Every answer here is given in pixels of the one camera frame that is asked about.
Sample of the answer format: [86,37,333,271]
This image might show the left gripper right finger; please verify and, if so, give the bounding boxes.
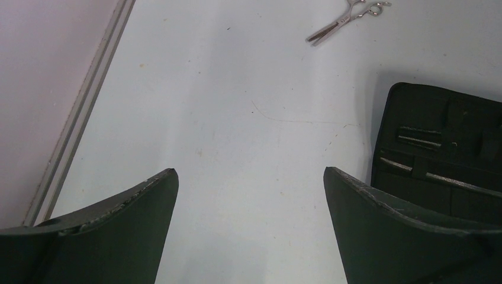
[323,167,501,283]

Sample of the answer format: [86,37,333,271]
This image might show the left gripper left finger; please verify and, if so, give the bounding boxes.
[1,169,179,283]

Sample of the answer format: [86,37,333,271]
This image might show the black zippered tool case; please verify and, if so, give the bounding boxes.
[371,82,501,225]

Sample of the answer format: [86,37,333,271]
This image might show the left silver scissors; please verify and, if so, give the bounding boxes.
[305,0,392,47]

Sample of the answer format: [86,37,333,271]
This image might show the left aluminium frame post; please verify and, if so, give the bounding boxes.
[22,0,135,227]

